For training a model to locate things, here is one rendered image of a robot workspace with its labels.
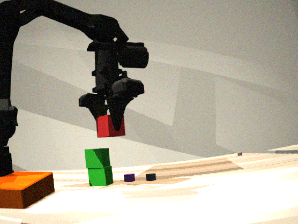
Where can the small purple block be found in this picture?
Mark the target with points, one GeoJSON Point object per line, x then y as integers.
{"type": "Point", "coordinates": [129, 177]}

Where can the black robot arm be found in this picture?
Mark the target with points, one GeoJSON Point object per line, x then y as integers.
{"type": "Point", "coordinates": [98, 27]}

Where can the green block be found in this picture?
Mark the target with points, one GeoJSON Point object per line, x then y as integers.
{"type": "Point", "coordinates": [97, 158]}
{"type": "Point", "coordinates": [100, 176]}

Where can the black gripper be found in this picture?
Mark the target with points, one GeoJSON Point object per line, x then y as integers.
{"type": "Point", "coordinates": [116, 92]}

